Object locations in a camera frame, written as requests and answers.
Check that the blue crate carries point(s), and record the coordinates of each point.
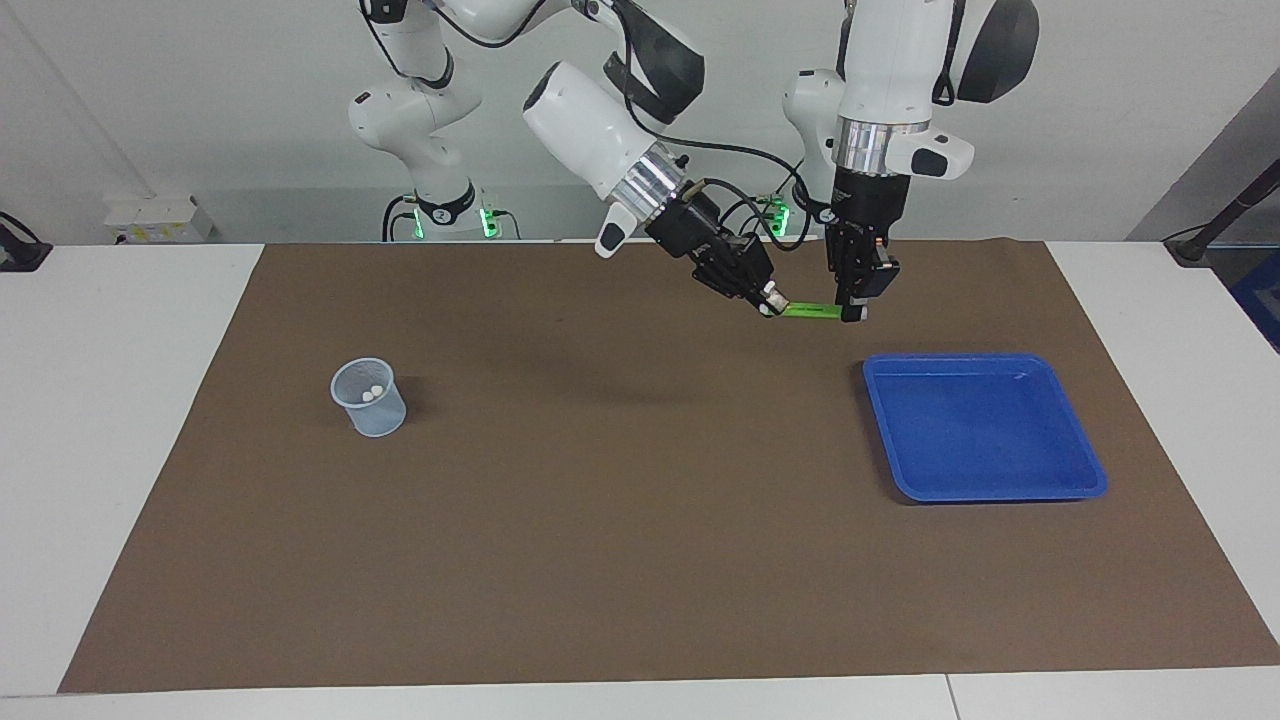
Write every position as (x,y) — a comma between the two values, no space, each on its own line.
(1262,300)

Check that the white box with yellow labels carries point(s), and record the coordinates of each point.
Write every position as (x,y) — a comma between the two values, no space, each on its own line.
(150,215)

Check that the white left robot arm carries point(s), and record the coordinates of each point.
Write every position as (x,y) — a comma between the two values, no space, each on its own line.
(890,80)

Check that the green pen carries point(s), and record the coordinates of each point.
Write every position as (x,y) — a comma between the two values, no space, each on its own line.
(805,310)

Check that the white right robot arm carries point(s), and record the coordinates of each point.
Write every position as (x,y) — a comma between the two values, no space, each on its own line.
(600,120)

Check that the black clamp device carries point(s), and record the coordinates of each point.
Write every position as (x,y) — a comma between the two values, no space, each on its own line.
(20,250)

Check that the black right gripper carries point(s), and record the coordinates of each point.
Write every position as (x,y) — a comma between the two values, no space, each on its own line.
(715,245)

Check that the blue plastic tray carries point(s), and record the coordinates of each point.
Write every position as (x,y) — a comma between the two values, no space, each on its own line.
(960,482)

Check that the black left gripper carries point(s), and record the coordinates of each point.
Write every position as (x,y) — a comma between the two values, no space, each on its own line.
(862,230)

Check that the pale blue plastic cup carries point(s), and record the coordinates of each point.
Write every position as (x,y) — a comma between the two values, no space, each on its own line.
(375,415)

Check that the black tripod leg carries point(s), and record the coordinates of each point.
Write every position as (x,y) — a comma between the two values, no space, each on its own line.
(1225,215)

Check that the brown table mat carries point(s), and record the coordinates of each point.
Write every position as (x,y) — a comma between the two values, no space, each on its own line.
(640,550)

